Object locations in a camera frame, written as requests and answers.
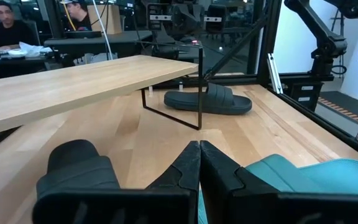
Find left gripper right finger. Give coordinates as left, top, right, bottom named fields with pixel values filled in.
left=200, top=139, right=358, bottom=224

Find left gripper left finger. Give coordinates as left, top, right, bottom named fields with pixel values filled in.
left=32, top=140, right=201, bottom=224

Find teal slide sandal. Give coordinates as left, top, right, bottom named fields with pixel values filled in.
left=197, top=154, right=358, bottom=224

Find black control box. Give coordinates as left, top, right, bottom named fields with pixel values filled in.
left=286, top=81, right=324, bottom=112

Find black striped floor mat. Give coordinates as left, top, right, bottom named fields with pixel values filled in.
left=317, top=91, right=358, bottom=124

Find dark office desk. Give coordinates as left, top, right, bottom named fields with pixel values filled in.
left=44, top=30, right=154, bottom=60

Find cardboard box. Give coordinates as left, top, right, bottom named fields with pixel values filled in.
left=87, top=4, right=123, bottom=35

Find person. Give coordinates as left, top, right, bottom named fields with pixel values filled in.
left=0, top=0, right=42, bottom=52
left=59, top=0, right=93, bottom=32

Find wooden shelf black metal frame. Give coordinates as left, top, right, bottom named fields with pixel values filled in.
left=0, top=40, right=204, bottom=138

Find silver angle bracket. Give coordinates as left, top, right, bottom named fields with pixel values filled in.
left=266, top=53, right=284, bottom=95

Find white cable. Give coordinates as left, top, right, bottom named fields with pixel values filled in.
left=91, top=0, right=114, bottom=60

